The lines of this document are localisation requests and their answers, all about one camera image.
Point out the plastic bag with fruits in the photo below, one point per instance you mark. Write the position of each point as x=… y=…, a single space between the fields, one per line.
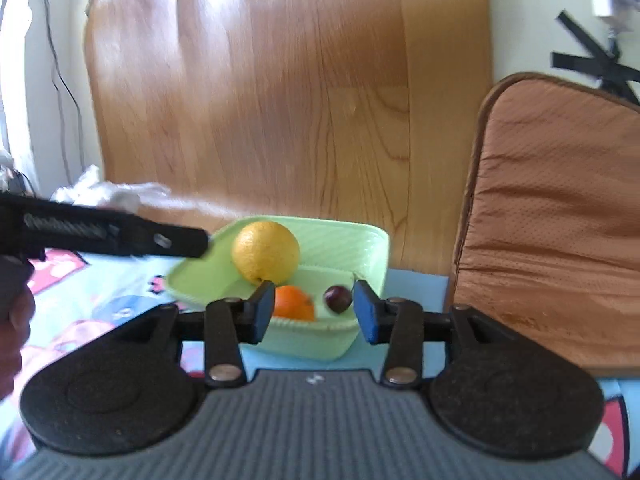
x=91 y=191

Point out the orange tangerine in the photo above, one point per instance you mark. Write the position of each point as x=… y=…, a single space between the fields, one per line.
x=293 y=303

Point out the black tape cross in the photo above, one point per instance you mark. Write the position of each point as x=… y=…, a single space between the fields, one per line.
x=601 y=64

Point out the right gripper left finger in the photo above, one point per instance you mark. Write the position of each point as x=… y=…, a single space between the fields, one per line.
x=228 y=323

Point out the wooden laminate board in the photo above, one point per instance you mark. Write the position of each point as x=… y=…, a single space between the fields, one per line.
x=359 y=110

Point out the light green plastic basket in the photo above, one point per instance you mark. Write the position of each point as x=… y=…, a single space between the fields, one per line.
x=331 y=253

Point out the brown seat cushion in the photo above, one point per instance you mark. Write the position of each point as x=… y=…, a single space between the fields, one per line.
x=548 y=241

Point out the person's left hand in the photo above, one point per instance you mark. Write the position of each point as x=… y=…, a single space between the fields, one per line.
x=17 y=310

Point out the dark red cherry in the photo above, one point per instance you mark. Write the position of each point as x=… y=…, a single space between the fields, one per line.
x=337 y=299

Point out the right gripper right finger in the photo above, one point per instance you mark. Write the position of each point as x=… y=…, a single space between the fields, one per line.
x=397 y=322

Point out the cartoon pig table cloth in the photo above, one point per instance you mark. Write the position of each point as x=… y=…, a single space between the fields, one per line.
x=78 y=299

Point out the large yellow grapefruit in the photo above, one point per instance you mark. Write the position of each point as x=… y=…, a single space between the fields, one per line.
x=265 y=251

